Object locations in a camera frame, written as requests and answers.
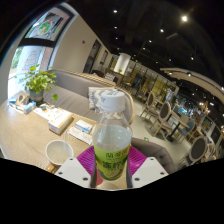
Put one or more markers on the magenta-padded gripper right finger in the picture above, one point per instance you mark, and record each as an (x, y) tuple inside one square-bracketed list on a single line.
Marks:
[(148, 170)]

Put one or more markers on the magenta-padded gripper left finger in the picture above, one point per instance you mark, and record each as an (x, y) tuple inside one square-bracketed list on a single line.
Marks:
[(75, 170)]

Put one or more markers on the clear green-labelled drink bottle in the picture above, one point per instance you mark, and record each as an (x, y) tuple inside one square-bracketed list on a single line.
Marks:
[(111, 140)]

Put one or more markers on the brown mug white inside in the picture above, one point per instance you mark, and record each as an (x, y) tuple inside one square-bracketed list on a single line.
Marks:
[(59, 152)]

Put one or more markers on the white printed leaflet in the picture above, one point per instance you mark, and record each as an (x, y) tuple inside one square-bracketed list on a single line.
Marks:
[(80, 136)]

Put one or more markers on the small white blue card box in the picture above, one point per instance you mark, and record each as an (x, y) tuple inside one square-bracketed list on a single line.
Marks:
[(84, 125)]

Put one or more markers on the white tissue box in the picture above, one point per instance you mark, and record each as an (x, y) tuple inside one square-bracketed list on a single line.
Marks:
[(60, 122)]

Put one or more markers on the group of dining chairs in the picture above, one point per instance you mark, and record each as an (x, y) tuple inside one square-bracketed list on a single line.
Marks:
[(166, 116)]

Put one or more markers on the spread printed papers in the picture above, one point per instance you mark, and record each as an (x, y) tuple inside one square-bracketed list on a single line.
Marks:
[(46, 112)]

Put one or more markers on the grey white chevron cushion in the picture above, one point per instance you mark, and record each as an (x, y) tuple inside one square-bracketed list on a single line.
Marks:
[(95, 98)]

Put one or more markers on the small light blue box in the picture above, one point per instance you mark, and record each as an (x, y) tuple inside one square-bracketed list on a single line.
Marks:
[(30, 108)]

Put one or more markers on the grey upholstered sofa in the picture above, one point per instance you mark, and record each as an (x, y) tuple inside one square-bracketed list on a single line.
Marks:
[(73, 90)]

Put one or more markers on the green potted plant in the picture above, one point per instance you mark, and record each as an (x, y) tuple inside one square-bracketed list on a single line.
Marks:
[(38, 81)]

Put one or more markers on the large window with decals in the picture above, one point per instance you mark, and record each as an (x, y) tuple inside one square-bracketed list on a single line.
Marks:
[(30, 56)]

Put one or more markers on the group of ceiling lights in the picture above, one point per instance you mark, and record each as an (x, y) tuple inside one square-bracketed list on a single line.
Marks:
[(184, 18)]

